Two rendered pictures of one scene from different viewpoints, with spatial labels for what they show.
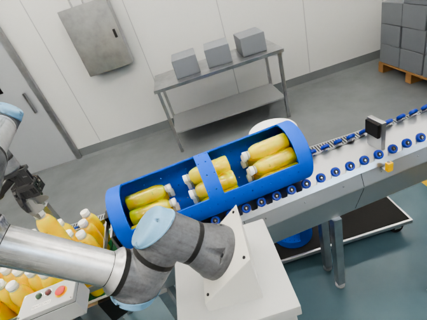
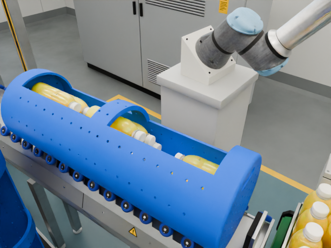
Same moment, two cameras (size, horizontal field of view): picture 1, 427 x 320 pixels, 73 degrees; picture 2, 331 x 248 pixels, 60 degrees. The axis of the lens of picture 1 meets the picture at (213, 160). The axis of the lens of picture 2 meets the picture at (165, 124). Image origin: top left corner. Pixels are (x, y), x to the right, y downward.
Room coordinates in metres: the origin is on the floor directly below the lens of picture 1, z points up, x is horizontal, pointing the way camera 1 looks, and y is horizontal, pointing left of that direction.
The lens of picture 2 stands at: (1.54, 0.62, 1.72)
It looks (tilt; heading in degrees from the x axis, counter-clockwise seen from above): 37 degrees down; 219
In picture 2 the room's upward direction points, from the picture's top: straight up
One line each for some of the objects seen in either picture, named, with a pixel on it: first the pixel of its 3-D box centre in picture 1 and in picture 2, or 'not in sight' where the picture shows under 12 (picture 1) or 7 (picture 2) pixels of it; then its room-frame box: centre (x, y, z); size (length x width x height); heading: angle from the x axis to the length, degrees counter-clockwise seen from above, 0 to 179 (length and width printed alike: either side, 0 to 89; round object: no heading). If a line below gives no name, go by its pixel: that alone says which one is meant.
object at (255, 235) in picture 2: (119, 238); (252, 235); (1.04, 0.53, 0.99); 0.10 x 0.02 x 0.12; 5
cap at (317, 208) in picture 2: not in sight; (319, 210); (0.94, 0.65, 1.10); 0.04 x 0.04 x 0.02
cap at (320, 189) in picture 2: not in sight; (325, 191); (0.86, 0.64, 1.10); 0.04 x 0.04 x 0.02
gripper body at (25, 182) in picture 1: (23, 183); not in sight; (0.97, 0.68, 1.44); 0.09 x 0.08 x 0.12; 94
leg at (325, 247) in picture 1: (324, 237); (48, 217); (1.19, -0.51, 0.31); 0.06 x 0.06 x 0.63; 5
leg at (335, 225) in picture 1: (337, 254); (68, 200); (1.05, -0.52, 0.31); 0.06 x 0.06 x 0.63; 5
